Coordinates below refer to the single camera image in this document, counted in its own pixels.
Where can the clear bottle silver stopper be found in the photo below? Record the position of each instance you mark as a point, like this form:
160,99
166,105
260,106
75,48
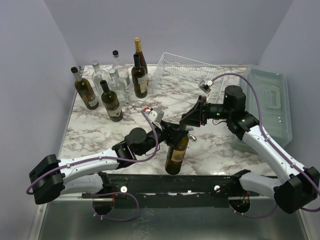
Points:
117,85
99,75

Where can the clear plastic storage box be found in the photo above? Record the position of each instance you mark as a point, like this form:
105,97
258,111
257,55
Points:
272,91

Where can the dark bottle black neck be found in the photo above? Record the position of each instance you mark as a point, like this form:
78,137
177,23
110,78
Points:
139,78
111,103

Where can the red wine bottle gold cap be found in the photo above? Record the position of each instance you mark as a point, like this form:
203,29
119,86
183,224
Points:
138,50

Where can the clear bottle dark cork stopper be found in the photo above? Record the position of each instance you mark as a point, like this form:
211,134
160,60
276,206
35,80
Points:
121,68

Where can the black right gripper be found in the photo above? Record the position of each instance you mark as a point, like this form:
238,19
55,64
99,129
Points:
202,113

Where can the chrome faucet with white fitting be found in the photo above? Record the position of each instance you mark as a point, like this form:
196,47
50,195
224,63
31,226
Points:
190,133

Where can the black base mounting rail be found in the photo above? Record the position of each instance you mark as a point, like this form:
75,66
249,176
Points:
167,191

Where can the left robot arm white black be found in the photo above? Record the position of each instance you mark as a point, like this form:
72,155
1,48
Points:
54,177

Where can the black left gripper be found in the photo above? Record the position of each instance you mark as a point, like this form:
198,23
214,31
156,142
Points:
170,132

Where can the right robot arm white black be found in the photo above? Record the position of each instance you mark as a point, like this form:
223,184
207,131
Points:
295,186

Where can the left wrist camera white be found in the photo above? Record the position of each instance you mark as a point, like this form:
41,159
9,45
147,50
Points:
154,114

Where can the green bottle silver neck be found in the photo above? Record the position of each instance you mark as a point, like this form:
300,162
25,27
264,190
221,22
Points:
175,156
84,89

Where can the white wire wine rack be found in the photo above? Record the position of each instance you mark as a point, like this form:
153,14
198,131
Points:
176,76

